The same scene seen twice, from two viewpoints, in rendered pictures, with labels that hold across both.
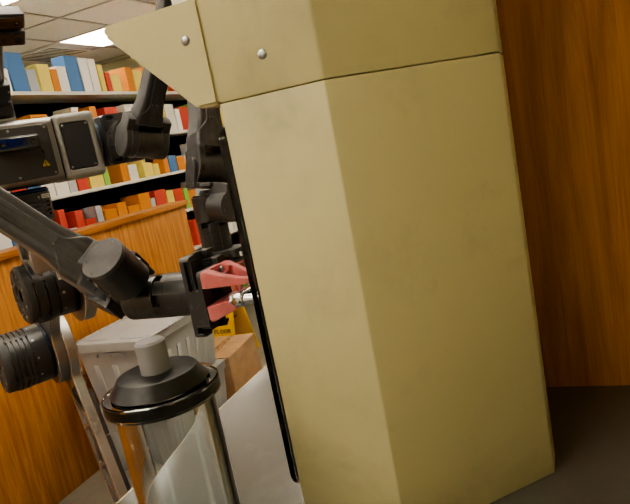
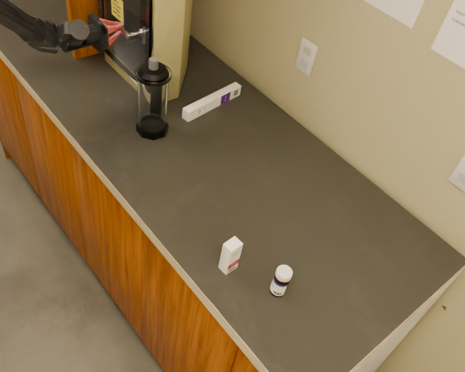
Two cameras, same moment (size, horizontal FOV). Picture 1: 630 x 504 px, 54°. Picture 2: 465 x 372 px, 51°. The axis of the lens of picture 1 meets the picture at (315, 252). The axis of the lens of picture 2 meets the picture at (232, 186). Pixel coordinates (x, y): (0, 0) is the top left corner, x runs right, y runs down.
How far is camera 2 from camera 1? 138 cm
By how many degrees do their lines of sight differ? 70
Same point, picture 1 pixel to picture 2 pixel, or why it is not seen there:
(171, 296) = (91, 39)
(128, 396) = (160, 77)
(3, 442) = not seen: outside the picture
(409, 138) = not seen: outside the picture
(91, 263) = (76, 33)
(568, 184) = not seen: outside the picture
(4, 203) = (15, 9)
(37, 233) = (29, 21)
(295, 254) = (167, 19)
